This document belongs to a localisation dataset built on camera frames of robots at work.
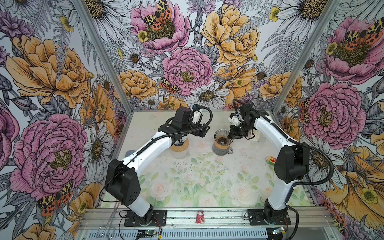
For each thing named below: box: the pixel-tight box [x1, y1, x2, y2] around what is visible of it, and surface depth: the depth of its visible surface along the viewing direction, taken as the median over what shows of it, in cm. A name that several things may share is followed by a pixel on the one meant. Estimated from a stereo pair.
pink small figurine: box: [195, 210, 205, 224], surface depth 73 cm
